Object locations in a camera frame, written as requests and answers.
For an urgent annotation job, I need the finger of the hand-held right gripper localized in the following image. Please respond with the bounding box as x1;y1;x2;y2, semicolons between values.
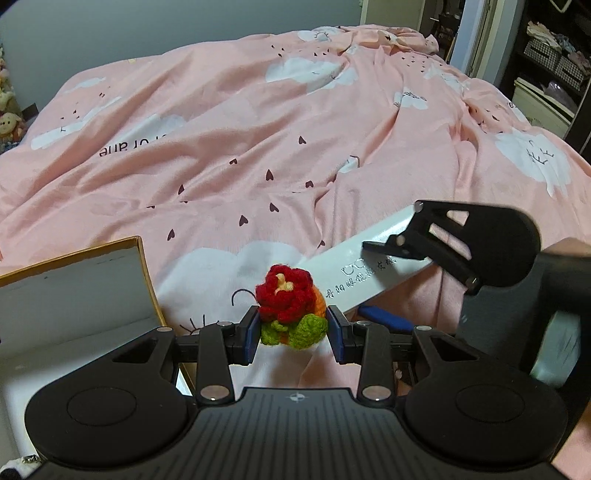
358;305;414;333
362;200;482;296

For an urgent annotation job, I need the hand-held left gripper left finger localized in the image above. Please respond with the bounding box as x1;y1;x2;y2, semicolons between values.
112;305;260;403

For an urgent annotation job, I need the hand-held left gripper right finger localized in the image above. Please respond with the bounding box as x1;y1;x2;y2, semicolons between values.
326;305;479;403

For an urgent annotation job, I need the red orange crocheted flower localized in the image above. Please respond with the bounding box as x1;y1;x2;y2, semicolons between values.
255;264;329;350

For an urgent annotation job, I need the white cardboard box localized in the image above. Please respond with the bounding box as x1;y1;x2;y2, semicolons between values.
0;235;195;462

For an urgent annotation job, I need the white floral storage box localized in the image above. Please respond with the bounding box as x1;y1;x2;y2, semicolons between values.
512;76;574;140

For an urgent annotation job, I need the pink cloud print blanket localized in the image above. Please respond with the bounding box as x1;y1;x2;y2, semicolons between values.
0;23;591;402

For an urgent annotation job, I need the dark wardrobe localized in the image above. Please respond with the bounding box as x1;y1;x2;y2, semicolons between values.
499;0;591;158

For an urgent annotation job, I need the white door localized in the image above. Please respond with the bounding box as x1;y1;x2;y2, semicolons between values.
359;0;385;31

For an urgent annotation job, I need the pile of plush toys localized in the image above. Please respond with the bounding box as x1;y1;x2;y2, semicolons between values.
0;44;26;151

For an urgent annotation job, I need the white door frame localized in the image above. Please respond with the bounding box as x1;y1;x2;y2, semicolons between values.
449;0;498;80

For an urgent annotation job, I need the black white keychain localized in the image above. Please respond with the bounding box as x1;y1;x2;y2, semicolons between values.
0;455;43;480

